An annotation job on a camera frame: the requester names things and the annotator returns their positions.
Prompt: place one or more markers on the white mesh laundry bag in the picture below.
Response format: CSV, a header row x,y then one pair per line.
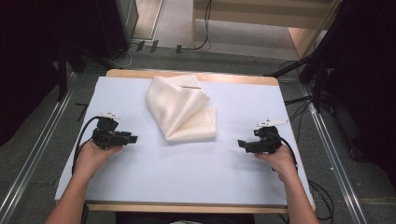
x,y
183,109

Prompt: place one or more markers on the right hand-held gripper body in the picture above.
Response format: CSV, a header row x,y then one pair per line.
x,y
267,141

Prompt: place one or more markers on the wooden table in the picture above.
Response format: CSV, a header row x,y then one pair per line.
x,y
130,73

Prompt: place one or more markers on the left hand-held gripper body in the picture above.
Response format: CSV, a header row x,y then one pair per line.
x,y
104,137

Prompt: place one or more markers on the light wooden shelf unit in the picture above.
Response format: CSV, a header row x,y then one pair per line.
x,y
264,18

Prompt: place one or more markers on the light blue table mat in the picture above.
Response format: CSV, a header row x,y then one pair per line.
x,y
186,168

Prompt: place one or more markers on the black cabinet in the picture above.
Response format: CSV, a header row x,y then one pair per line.
x,y
116,25

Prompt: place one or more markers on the metal floor rail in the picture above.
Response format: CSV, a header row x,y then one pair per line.
x,y
334,161
34,152

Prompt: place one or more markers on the person's left hand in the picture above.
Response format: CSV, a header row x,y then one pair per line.
x,y
93,155

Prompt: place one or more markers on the black metal stand frame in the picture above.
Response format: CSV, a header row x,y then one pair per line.
x,y
320,62

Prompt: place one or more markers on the person's right hand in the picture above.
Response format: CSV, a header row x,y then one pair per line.
x,y
278,161

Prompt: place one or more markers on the black floor plug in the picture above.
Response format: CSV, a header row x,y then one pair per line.
x,y
140,45

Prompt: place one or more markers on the person's dark clothing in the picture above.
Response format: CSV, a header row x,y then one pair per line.
x,y
186,218

